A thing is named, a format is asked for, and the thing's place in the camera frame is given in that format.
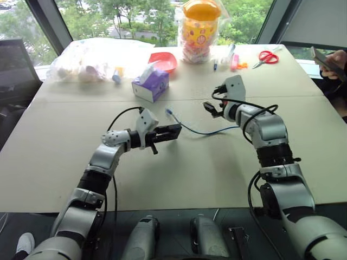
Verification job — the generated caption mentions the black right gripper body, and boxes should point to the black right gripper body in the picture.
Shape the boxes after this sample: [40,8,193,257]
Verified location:
[213,93,230,119]

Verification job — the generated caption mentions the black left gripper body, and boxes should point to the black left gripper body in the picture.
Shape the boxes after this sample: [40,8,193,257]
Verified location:
[143,127,160,155]

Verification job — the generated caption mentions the smartphone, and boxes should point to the smartphone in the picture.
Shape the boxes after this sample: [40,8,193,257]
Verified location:
[310,46,347,83]

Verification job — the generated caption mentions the purple tissue box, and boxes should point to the purple tissue box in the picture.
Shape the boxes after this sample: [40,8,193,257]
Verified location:
[131,62,170,103]

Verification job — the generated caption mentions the person's hand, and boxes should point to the person's hand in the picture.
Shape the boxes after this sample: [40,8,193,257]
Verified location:
[319,49,347,81]

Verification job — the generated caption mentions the clear plastic syringe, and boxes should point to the clear plastic syringe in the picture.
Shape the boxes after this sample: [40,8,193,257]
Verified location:
[220,43,236,65]

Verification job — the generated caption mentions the red plastic bowl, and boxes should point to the red plastic bowl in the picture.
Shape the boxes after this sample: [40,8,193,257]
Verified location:
[148,51,178,74]

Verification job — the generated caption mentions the yellow-lidded jar in plastic bag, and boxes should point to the yellow-lidded jar in plastic bag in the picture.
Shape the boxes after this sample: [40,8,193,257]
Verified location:
[176,0,232,65]

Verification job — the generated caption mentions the clear bag of toys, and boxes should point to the clear bag of toys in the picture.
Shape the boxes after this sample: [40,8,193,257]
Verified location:
[49,37,156,83]

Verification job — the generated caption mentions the silver rounded robot leg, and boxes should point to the silver rounded robot leg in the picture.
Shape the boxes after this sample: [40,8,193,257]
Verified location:
[189,213,232,260]
[127,214,161,260]

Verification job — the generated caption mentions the dark window pillar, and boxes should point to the dark window pillar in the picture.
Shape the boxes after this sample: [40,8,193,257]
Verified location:
[254,0,304,44]
[24,0,74,56]

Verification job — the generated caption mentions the person's dark clothing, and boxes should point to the person's dark clothing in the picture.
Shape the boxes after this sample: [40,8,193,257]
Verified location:
[316,76,347,124]

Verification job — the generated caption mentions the black chair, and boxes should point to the black chair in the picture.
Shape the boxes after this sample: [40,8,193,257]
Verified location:
[0,38,43,128]

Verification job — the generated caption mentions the white shoe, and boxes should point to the white shoe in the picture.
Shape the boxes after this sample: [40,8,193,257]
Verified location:
[15,232,36,256]

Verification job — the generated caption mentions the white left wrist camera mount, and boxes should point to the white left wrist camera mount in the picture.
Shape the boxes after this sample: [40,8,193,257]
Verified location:
[134,108,159,150]

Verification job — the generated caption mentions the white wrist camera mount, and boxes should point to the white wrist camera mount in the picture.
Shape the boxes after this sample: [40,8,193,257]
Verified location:
[134,108,159,150]
[221,75,246,103]

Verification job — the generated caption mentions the blue Ethernet cable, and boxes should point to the blue Ethernet cable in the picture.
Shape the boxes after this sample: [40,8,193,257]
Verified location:
[164,107,240,135]

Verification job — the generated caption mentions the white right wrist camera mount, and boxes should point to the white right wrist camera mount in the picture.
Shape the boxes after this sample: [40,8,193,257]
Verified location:
[221,75,246,103]

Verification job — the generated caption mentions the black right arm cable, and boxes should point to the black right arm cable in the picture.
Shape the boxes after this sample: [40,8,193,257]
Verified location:
[211,86,279,144]

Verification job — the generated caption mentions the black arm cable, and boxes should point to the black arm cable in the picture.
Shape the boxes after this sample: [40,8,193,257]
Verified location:
[211,86,279,144]
[106,106,143,260]

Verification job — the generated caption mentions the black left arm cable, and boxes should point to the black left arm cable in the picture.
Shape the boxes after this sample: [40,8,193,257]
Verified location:
[106,106,143,260]

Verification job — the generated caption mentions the red-handled scissors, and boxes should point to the red-handled scissors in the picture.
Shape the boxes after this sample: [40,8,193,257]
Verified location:
[252,50,280,69]

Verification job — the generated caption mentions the black metal bracket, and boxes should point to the black metal bracket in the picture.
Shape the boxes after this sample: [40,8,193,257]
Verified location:
[228,226,252,260]

